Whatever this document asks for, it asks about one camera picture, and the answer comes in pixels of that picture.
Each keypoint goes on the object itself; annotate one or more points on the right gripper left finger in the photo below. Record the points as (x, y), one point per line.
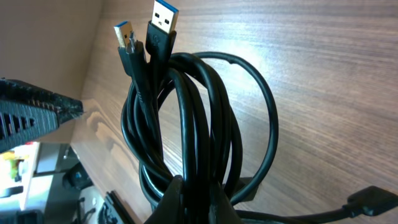
(29, 112)

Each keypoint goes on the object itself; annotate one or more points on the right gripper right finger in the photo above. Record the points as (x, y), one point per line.
(207, 205)

